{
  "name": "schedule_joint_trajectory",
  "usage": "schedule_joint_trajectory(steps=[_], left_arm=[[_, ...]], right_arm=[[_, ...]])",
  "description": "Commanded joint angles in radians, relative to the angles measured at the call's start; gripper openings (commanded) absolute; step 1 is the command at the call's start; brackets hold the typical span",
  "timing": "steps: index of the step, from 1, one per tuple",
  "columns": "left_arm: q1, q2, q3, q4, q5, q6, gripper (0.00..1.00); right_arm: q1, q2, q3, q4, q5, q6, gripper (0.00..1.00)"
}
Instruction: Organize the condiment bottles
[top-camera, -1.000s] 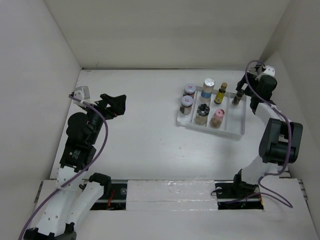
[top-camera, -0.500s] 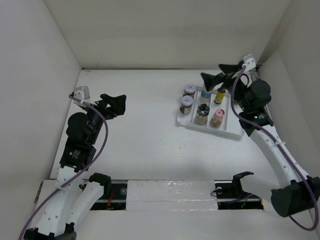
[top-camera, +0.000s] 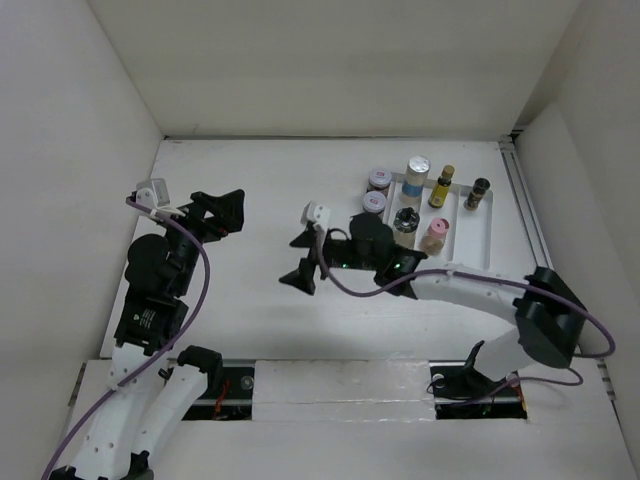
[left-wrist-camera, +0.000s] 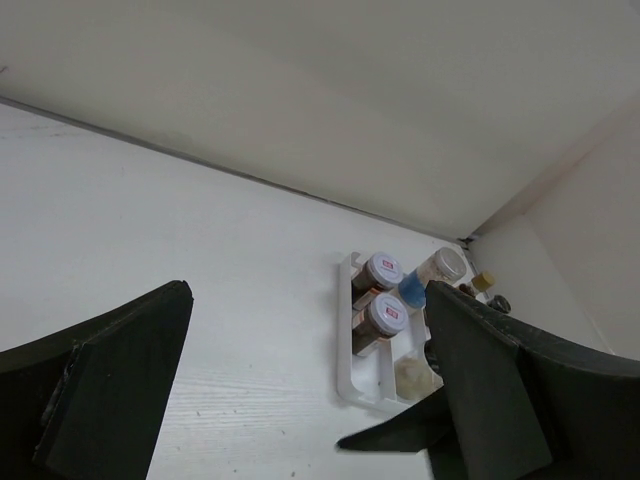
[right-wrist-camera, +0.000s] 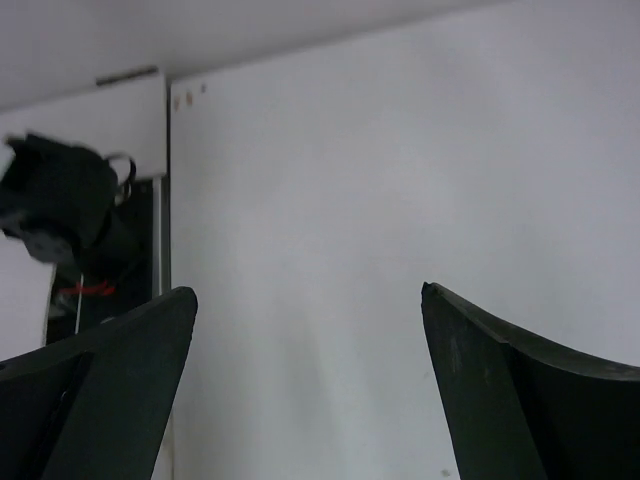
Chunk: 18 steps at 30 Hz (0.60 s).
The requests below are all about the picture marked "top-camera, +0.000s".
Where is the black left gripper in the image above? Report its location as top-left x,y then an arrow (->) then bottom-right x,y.
157,188 -> 244,294

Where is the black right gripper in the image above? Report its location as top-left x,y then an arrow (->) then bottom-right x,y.
279,226 -> 380,294

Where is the white lid brown sauce jar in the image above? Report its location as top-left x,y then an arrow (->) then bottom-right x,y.
367,168 -> 393,195

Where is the black lid white powder jar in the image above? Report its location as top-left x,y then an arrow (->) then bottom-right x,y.
392,207 -> 420,249

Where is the pink lid spice jar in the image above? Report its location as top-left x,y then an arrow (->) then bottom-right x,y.
420,217 -> 450,256

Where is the blue label silver lid jar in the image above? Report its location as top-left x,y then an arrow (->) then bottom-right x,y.
399,156 -> 431,206

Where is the yellow label bottle cork cap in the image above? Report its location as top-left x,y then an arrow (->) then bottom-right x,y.
428,165 -> 455,209

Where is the black pepper grinder bottle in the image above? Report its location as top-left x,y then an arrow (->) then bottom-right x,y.
464,177 -> 491,211

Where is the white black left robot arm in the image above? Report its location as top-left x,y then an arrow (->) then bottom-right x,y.
42,179 -> 245,479

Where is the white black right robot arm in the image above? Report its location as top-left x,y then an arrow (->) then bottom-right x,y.
279,213 -> 588,403

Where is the white divided organizer tray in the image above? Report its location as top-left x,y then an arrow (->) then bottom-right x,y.
384,173 -> 493,270

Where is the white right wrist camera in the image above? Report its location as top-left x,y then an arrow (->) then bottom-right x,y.
301,201 -> 331,232

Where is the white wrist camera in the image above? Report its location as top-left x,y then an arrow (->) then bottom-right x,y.
126,178 -> 185,220
301,201 -> 331,232

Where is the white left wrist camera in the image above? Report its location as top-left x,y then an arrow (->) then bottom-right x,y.
126,178 -> 185,220

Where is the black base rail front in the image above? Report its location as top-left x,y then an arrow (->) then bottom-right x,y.
184,360 -> 527,423

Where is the aluminium rail right edge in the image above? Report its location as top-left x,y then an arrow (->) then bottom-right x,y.
498,130 -> 581,356

